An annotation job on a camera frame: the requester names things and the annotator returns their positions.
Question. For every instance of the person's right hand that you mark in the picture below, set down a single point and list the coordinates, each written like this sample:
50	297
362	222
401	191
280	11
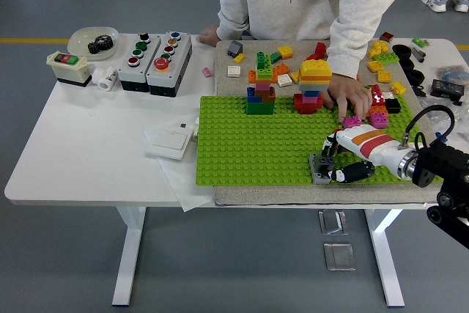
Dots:
209	35

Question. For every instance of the person's left hand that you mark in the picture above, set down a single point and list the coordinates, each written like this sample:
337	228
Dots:
351	93

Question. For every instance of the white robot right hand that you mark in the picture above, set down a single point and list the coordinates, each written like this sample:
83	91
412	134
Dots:
370	146

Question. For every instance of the long light grey brick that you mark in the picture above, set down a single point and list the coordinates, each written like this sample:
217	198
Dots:
313	166

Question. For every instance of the person's left forearm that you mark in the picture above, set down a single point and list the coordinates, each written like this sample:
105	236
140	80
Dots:
346	49

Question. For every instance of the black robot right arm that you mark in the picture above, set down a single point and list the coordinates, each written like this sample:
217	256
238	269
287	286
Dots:
439	162

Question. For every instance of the person's right forearm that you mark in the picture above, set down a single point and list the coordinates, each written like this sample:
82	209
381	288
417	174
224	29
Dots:
231	23

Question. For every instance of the orange long brick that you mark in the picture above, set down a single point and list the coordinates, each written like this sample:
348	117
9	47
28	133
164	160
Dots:
358	79
379	109

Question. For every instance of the red brick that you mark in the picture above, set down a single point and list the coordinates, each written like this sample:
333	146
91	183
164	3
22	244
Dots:
377	95
320	50

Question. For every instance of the magenta square brick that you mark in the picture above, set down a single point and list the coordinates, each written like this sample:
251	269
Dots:
352	123
377	119

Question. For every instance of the dark grey sloped brick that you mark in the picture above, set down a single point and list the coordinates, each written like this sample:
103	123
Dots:
235	48

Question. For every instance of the yellow flat brick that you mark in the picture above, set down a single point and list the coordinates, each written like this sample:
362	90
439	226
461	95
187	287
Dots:
375	66
384	76
295	77

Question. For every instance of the small pink brick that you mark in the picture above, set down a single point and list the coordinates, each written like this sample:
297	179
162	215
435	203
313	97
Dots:
207	72

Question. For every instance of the small yellow brick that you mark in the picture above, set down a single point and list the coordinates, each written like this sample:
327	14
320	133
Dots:
239	58
398	88

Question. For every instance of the small white brick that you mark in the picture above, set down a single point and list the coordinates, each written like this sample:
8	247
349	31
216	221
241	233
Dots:
390	96

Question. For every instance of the black square brick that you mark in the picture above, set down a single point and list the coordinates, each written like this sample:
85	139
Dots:
393	106

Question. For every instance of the white flat brick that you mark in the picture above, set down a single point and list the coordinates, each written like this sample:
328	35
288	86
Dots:
284	80
233	71

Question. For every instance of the yellow-domed brick tower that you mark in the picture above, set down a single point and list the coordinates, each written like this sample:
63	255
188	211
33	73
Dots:
314	69

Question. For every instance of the green long brick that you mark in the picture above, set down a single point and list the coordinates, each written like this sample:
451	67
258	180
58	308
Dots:
386	58

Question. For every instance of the small green brick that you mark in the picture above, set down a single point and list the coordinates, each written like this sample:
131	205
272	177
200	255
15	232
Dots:
275	57

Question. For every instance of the small blue brick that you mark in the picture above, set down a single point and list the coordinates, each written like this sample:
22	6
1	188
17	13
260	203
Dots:
441	139

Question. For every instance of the green-topped brick tower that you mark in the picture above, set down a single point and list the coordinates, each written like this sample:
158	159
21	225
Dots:
261	107

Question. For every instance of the green studded baseplate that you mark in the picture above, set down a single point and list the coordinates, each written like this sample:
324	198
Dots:
256	144

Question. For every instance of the emergency-stop button control box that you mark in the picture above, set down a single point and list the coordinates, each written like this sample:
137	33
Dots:
166	76

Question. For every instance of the small brown box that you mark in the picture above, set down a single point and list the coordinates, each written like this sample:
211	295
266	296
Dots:
387	36

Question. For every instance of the small metal hand tool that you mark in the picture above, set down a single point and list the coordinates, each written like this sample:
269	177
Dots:
418	53

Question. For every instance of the three-button control box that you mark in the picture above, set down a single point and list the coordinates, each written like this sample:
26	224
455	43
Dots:
141	74

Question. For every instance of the small green plastic part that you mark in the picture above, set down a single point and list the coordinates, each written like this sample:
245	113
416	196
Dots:
417	41

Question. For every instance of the metal floor socket plate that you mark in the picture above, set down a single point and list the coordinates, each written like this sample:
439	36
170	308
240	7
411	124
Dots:
333	222
339	256

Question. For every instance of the clear plastic bag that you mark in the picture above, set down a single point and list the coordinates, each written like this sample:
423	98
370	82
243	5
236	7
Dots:
459	115

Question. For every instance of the black electronic module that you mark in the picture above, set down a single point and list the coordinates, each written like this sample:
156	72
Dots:
447	87

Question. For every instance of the bag of blue parts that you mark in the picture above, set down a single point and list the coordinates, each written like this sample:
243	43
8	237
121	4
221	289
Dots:
452	73

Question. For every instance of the black metal gears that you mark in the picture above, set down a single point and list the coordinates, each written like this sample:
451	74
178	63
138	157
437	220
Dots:
100	43

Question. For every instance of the white table leg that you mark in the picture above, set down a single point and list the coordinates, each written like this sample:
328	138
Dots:
132	247
383	254

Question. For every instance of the white pipe tee fitting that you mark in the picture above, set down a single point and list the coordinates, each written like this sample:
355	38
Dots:
104	78

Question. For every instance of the white plastic bowl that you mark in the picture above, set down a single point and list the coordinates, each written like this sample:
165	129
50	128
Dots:
78	43

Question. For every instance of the translucent plastic sheet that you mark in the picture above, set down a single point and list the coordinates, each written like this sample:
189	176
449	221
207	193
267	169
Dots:
183	188

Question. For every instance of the white wall switch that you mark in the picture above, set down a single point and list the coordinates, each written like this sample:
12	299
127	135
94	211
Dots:
168	142

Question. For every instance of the red-green rocker switch box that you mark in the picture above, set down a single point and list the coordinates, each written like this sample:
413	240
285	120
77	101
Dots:
69	67

